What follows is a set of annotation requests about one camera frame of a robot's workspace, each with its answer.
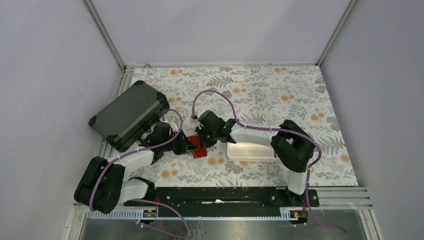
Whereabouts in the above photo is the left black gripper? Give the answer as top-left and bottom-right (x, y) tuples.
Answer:
(162, 129), (198, 156)

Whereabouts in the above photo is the red card holder wallet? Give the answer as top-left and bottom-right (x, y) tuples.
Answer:
(188, 134), (208, 159)

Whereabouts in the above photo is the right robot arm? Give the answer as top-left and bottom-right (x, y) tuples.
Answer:
(195, 110), (322, 206)

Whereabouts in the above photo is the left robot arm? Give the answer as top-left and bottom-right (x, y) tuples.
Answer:
(73, 121), (198, 214)

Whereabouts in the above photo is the white plastic tray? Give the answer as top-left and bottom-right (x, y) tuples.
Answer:
(226, 142), (280, 163)

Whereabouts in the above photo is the black hard case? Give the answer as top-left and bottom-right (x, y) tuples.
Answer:
(88, 80), (170, 153)

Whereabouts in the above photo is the floral table mat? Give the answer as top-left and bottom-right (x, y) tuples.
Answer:
(124, 66), (358, 187)

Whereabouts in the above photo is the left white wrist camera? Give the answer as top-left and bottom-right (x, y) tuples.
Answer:
(167, 121), (180, 135)

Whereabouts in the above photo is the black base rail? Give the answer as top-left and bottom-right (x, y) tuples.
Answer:
(76, 186), (369, 222)

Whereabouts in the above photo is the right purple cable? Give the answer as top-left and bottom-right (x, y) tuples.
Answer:
(191, 89), (349, 237)

